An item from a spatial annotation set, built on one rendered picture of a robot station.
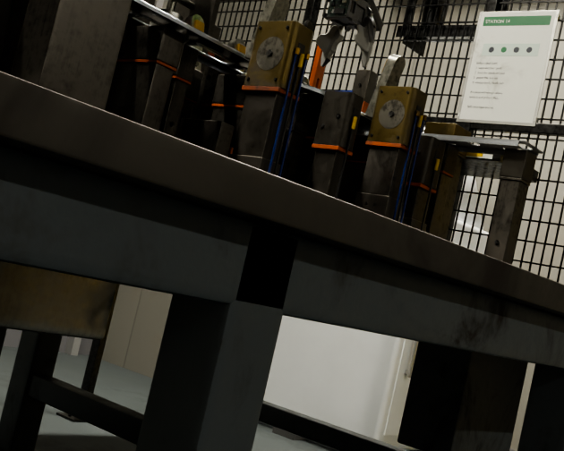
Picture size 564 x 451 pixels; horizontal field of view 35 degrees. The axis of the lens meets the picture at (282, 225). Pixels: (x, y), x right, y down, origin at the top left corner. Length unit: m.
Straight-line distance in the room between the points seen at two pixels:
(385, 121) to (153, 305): 3.10
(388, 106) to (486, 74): 0.70
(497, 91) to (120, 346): 3.00
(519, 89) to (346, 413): 1.74
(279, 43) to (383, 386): 2.25
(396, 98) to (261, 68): 0.36
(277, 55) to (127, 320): 3.47
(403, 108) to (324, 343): 2.11
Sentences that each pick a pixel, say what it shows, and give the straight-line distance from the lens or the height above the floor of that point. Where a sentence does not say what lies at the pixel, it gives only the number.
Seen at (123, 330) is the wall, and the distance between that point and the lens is 4.89.
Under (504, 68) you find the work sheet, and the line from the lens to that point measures 2.43.
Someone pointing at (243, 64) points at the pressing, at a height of 1.00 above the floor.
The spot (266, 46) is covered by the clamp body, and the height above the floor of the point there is 1.00.
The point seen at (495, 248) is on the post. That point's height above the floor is 0.78.
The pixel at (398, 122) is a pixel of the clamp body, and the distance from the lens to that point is 1.76.
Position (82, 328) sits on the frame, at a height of 0.51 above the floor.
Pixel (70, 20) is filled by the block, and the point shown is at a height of 0.88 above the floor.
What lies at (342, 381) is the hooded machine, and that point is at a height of 0.29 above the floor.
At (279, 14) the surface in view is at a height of 1.07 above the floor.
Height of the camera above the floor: 0.61
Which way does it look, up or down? 4 degrees up
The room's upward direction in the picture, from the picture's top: 13 degrees clockwise
